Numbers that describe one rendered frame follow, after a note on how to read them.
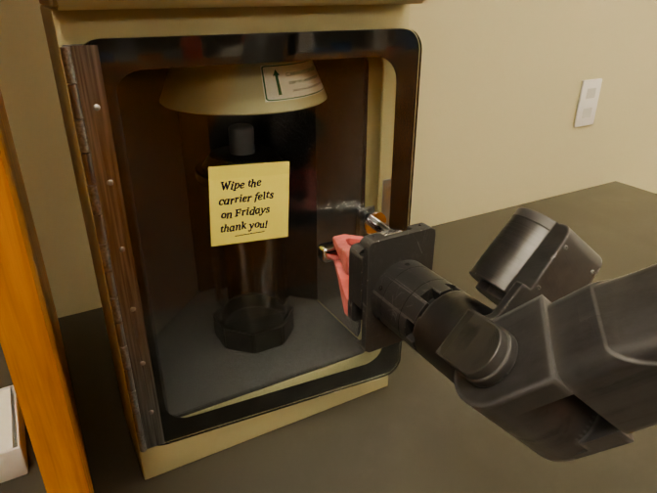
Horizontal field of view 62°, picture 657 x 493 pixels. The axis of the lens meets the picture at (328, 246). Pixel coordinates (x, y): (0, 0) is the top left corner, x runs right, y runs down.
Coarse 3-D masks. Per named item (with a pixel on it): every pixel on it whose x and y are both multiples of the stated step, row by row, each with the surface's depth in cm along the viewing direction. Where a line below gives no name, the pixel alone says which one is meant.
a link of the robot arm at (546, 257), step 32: (512, 224) 38; (544, 224) 36; (512, 256) 36; (544, 256) 35; (576, 256) 35; (512, 288) 34; (544, 288) 34; (576, 288) 35; (480, 320) 31; (448, 352) 32; (480, 352) 30; (512, 352) 29; (480, 384) 30
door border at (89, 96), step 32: (96, 64) 41; (96, 96) 42; (96, 128) 43; (96, 160) 44; (96, 224) 45; (128, 256) 48; (128, 288) 49; (128, 320) 50; (128, 352) 51; (128, 384) 52
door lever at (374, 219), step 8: (368, 216) 57; (376, 216) 57; (384, 216) 58; (368, 224) 57; (376, 224) 56; (384, 224) 56; (368, 232) 58; (376, 232) 54; (384, 232) 54; (392, 232) 54; (320, 248) 51; (328, 248) 51; (320, 256) 51; (328, 256) 51; (336, 256) 51
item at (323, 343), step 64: (128, 64) 42; (192, 64) 44; (256, 64) 46; (320, 64) 48; (384, 64) 51; (128, 128) 44; (192, 128) 46; (256, 128) 48; (320, 128) 51; (384, 128) 54; (128, 192) 46; (192, 192) 48; (320, 192) 54; (384, 192) 57; (192, 256) 50; (256, 256) 53; (192, 320) 53; (256, 320) 56; (320, 320) 60; (192, 384) 56; (256, 384) 60; (320, 384) 64
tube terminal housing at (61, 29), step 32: (64, 32) 40; (96, 32) 41; (128, 32) 42; (160, 32) 44; (192, 32) 45; (224, 32) 46; (64, 96) 45; (96, 256) 52; (384, 384) 73; (128, 416) 61; (288, 416) 67; (160, 448) 59; (192, 448) 61; (224, 448) 63
